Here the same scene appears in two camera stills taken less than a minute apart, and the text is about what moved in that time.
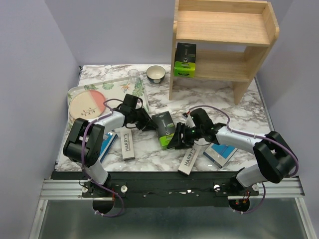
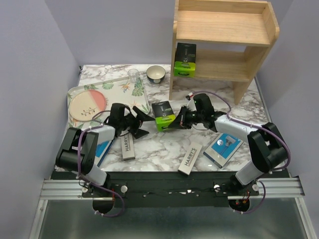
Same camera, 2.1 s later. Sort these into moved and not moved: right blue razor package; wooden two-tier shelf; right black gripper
Moved: right black gripper
Not moved: wooden two-tier shelf; right blue razor package
